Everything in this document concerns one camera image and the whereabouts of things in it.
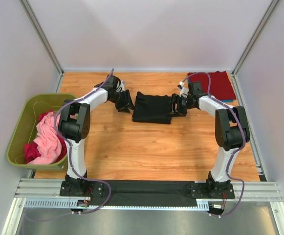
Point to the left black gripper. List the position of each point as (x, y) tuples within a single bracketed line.
[(121, 98)]

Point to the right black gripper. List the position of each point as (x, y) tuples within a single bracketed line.
[(178, 105)]

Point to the black t shirt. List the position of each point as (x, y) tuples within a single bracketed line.
[(152, 109)]

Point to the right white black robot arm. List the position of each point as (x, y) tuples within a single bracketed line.
[(231, 134)]

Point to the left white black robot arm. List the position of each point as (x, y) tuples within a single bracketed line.
[(74, 127)]

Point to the folded blue shirt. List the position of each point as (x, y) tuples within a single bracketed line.
[(228, 100)]

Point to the folded dark red shirt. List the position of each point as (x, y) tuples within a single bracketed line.
[(220, 88)]

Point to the olive green plastic bin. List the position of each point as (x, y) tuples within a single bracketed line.
[(25, 131)]

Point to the magenta shirt in bin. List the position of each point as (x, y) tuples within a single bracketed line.
[(30, 151)]

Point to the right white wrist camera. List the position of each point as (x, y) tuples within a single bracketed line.
[(183, 90)]

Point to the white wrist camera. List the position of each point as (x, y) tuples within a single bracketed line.
[(183, 90), (120, 87)]

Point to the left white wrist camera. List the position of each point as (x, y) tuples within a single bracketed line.
[(120, 87)]

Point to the right aluminium corner post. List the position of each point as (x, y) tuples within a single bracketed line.
[(257, 33)]

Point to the aluminium corner post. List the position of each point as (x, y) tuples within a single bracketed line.
[(257, 33), (42, 36)]

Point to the left aluminium corner post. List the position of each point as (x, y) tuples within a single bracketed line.
[(42, 36)]

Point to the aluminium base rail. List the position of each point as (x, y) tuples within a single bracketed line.
[(45, 193)]

